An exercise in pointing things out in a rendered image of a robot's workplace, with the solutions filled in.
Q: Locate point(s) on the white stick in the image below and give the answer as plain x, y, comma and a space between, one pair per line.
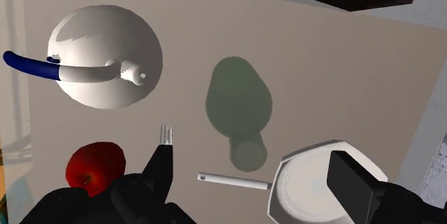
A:
234, 180

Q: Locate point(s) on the red apple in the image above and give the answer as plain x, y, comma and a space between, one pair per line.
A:
92, 165

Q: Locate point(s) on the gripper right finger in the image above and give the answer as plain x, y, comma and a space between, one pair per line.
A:
356, 185

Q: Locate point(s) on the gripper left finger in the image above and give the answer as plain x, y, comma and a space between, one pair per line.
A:
146, 185

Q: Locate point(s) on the white octagonal plate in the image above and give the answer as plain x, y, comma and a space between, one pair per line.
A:
304, 188

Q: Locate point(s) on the white bowl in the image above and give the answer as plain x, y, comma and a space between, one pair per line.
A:
104, 42

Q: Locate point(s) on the silver fork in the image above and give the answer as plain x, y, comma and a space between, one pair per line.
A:
166, 135

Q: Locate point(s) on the green glass bottle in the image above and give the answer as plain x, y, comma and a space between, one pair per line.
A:
239, 104

